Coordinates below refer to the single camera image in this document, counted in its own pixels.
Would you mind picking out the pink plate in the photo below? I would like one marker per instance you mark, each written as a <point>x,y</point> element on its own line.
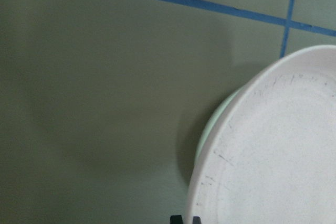
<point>270,157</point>

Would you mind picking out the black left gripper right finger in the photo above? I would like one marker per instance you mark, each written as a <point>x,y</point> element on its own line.
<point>196,220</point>

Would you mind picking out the beige plate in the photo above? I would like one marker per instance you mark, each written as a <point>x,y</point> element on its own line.
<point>212,121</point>

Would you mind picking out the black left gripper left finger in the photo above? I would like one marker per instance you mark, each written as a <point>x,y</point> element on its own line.
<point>176,219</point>

